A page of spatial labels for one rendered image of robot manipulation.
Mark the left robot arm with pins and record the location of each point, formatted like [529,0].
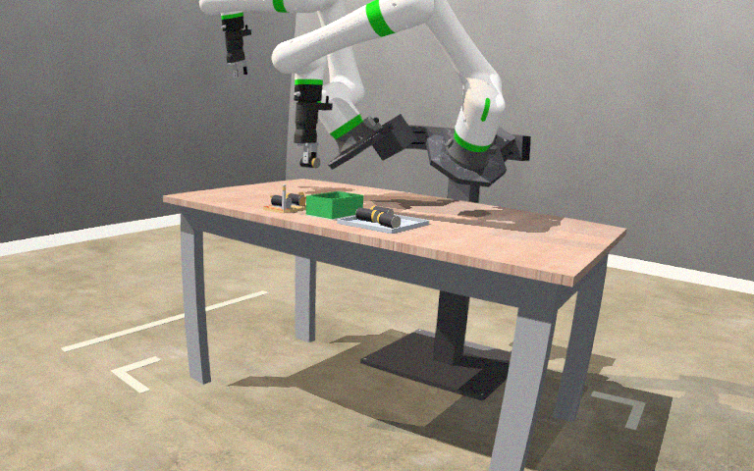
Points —
[483,105]

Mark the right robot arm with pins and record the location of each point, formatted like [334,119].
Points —
[344,122]

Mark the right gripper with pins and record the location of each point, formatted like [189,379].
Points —
[234,43]

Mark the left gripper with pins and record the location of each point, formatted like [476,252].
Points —
[307,117]

